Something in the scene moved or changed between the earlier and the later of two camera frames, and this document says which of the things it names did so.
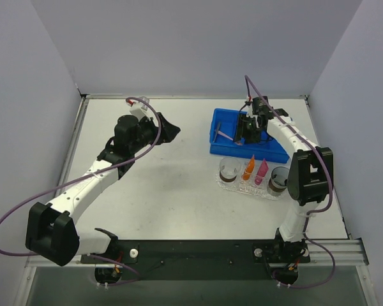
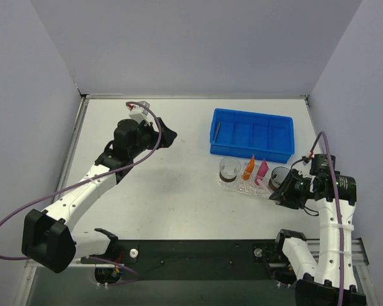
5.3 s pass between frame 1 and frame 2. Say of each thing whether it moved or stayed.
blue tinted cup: stayed
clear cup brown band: stayed
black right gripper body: moved
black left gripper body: stayed
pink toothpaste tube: stayed
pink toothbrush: moved
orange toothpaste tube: stayed
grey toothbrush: stayed
